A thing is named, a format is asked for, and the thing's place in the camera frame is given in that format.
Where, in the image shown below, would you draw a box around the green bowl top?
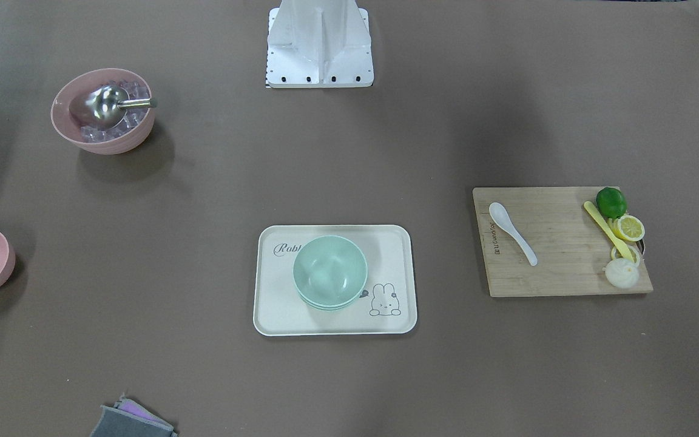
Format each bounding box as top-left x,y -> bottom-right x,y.
292,235 -> 369,288

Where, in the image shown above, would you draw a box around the lemon slice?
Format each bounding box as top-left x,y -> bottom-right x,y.
610,245 -> 643,266

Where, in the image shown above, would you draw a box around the green bowl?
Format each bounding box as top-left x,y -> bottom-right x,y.
296,286 -> 368,311
292,235 -> 369,288

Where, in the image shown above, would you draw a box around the green lime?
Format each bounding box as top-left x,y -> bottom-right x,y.
595,186 -> 627,219

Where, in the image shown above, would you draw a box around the large pink ice bowl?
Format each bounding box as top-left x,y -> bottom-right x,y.
50,67 -> 155,155

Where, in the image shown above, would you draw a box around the yellow plastic knife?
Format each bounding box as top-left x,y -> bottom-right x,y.
583,201 -> 637,262

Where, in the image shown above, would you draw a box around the purple cloth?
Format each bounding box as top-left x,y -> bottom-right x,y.
113,395 -> 173,428

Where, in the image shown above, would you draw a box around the green bowl bottom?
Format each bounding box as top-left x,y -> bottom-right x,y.
296,286 -> 368,311

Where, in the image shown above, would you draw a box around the grey cleaning cloth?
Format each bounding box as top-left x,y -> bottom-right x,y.
90,406 -> 178,436

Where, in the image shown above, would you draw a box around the wooden cutting board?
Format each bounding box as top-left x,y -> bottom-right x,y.
473,186 -> 623,298

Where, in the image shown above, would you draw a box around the ice cubes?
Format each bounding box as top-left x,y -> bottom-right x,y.
77,80 -> 152,142

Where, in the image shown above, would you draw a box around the metal ice scoop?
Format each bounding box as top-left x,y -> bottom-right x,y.
69,85 -> 158,130

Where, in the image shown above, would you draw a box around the white ceramic spoon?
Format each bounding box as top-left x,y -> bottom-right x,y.
488,202 -> 538,266

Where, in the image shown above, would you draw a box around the white steamed bun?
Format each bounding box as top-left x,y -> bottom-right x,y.
604,258 -> 640,290

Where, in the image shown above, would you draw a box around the lemon half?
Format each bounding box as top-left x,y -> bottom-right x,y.
609,214 -> 646,243

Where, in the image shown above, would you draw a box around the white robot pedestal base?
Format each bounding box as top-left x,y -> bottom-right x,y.
265,1 -> 375,89

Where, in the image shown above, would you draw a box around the cream rabbit tray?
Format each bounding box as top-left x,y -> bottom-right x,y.
252,225 -> 418,336

